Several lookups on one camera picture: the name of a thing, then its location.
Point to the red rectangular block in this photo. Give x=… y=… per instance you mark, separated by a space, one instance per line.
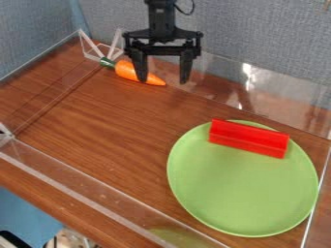
x=250 y=138

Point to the green round plate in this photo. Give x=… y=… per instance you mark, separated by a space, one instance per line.
x=239 y=192

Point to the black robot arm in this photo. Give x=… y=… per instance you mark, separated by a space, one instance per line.
x=162 y=18

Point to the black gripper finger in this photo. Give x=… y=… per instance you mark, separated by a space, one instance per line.
x=139 y=59
x=186 y=64

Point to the orange toy carrot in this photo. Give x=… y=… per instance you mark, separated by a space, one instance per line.
x=125 y=69

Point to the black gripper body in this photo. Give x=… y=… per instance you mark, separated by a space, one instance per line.
x=142 y=43

